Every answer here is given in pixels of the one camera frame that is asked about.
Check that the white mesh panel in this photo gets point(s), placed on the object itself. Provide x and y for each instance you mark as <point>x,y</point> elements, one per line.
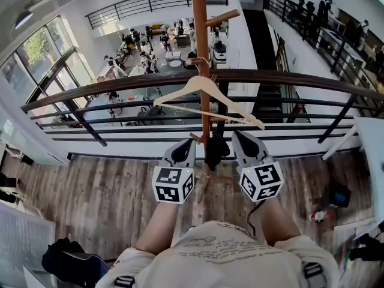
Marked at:
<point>21,241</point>

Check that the group of people downstairs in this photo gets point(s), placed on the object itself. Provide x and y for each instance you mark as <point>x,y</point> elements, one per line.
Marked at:
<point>144,49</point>

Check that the black box with blue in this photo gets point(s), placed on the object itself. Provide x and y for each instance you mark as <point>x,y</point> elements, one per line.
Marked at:
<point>340,195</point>

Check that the dark staircase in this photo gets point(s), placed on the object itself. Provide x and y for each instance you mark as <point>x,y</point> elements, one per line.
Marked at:
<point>264,49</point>

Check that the dome pendant lamp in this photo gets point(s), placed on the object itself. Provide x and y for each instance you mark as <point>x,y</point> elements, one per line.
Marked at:
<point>23,18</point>

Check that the person's white printed shirt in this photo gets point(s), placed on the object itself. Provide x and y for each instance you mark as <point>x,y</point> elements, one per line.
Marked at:
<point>228,265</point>

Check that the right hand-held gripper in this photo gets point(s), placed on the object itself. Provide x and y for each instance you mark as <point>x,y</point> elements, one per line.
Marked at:
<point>264,180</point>

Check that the dark balcony railing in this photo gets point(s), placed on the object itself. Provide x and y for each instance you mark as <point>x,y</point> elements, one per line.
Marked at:
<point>270,81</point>

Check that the black cloth bundle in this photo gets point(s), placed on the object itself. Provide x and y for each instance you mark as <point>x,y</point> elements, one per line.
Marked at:
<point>367,249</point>

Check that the round white table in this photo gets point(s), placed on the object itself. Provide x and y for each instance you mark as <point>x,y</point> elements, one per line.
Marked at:
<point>174,60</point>

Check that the black metal mezzanine railing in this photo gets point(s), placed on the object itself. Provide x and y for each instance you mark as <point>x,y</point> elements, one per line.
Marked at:
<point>150,3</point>

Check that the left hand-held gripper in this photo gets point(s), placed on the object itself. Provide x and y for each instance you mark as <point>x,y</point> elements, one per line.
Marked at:
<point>168,184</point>

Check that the light wooden clothes hanger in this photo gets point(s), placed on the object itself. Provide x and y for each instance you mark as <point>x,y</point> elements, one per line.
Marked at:
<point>180,90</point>

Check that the large framed window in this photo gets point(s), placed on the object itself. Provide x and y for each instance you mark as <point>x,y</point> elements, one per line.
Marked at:
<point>39,58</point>

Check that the black walkway railing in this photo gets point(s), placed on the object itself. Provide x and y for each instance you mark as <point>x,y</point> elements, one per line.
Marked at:
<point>336,52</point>

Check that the person's left forearm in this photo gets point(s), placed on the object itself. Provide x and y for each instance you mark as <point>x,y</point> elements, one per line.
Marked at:
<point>156,226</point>

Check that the black bag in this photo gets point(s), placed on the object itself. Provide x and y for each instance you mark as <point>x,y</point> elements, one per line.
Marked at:
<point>69,259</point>

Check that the black hanging garment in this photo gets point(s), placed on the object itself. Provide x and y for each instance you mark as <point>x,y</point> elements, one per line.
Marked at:
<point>216,150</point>

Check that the black office chair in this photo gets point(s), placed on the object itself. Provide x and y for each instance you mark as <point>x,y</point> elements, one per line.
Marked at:
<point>154,109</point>

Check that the brown wooden coat rack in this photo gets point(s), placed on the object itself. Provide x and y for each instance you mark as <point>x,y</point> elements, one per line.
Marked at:
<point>199,25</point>

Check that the person's right forearm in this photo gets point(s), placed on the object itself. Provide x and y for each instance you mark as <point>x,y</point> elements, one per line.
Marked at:
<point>279,220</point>

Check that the red and white item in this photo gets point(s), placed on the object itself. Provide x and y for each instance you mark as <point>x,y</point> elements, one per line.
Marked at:
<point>319,216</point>

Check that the black shoes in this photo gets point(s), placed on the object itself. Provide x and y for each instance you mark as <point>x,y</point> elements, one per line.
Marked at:
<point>7,187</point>

